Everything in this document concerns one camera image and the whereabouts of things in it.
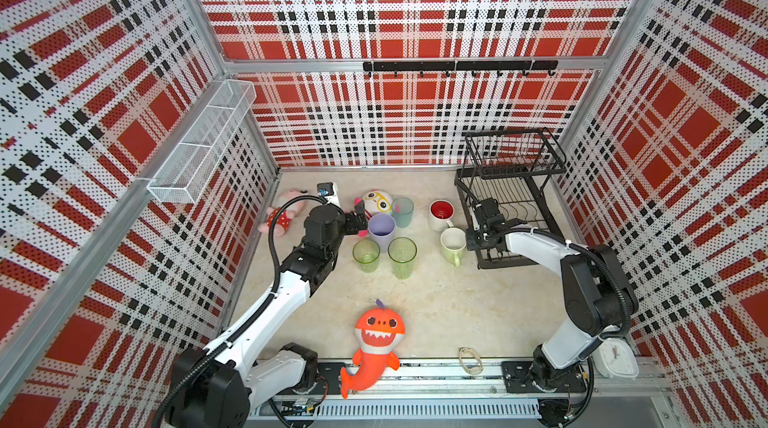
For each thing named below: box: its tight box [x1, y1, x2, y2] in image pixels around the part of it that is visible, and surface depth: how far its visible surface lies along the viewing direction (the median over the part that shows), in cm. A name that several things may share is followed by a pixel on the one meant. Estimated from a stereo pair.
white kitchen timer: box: [592, 338, 639, 378], surface depth 75 cm
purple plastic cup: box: [368, 213, 396, 253], surface depth 90 cm
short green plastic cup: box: [352, 239, 381, 273], surface depth 92 cm
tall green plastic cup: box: [387, 236, 418, 280], surface depth 86 cm
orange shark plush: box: [340, 299, 406, 399], surface depth 75 cm
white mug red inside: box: [428, 199, 455, 232], surface depth 101 cm
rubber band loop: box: [458, 346, 484, 375], surface depth 76 cm
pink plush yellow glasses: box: [361, 190, 393, 221], surface depth 103 cm
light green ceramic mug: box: [440, 227, 467, 267], surface depth 90 cm
